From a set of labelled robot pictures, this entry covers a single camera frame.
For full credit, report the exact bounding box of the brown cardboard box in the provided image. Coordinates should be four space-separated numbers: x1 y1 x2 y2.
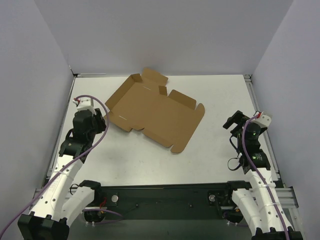
105 68 205 154

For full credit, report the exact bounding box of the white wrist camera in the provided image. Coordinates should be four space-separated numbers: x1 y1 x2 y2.
72 97 96 115
252 111 273 128

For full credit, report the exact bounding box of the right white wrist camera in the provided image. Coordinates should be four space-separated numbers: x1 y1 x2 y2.
252 111 273 128

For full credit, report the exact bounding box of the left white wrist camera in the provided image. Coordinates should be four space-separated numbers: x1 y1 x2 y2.
72 97 96 115

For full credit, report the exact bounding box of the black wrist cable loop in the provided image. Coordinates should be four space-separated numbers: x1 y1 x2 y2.
227 137 245 172

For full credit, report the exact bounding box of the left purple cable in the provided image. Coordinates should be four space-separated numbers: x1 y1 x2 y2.
0 94 111 236

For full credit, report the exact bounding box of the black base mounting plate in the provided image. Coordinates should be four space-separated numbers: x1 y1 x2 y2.
82 183 253 221

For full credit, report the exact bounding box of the right aluminium side rail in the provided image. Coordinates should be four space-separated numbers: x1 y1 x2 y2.
243 74 282 182

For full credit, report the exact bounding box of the left aluminium side rail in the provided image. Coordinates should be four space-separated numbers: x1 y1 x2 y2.
44 75 77 183

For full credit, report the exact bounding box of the aluminium side rail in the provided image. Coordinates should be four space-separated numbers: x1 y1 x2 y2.
44 75 77 183
243 74 282 182

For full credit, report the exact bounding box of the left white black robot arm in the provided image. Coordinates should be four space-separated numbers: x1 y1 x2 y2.
17 107 107 240

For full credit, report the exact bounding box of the aluminium front frame rail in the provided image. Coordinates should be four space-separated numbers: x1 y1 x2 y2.
32 187 300 210

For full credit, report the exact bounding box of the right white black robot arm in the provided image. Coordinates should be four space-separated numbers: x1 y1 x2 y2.
223 110 303 240

